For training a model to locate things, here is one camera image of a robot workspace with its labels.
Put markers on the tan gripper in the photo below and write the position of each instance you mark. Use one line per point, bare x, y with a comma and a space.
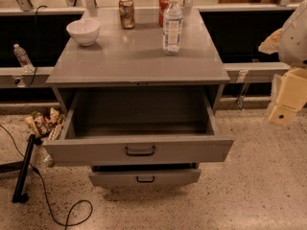
295, 40

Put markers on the grey top drawer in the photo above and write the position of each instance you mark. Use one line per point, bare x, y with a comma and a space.
139, 126

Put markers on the grey drawer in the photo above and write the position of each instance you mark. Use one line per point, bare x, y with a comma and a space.
154, 174
139, 126

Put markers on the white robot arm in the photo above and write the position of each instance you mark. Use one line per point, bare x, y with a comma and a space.
290, 41

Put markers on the grey metal drawer cabinet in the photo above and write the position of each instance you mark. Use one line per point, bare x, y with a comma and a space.
134, 57

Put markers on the grey lower drawer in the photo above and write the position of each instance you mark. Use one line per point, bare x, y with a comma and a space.
154, 174

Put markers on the clear plastic water bottle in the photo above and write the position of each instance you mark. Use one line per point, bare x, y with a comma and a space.
172, 28

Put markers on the red soda can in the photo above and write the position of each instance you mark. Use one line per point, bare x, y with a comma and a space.
163, 4

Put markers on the brown soda can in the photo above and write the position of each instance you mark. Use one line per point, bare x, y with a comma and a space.
126, 11

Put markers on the white ceramic bowl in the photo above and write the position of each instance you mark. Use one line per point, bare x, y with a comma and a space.
84, 31

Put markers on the crumpled snack bag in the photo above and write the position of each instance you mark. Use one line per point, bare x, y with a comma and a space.
46, 125

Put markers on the small water bottle on ledge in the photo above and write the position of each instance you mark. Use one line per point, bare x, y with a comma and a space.
23, 59

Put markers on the black metal stand leg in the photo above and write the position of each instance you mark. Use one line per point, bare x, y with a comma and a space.
22, 167

